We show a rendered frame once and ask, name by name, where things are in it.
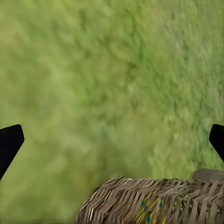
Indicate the easter egg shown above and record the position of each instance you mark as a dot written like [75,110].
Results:
[149,218]

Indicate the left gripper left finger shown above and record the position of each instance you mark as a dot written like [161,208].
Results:
[11,139]

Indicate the wicker basket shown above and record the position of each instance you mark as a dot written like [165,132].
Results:
[118,201]

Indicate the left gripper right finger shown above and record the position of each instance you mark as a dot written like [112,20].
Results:
[217,139]

